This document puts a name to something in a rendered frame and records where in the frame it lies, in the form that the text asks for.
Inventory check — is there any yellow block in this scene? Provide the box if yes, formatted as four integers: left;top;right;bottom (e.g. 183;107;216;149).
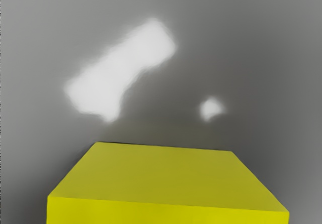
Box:
46;141;290;224

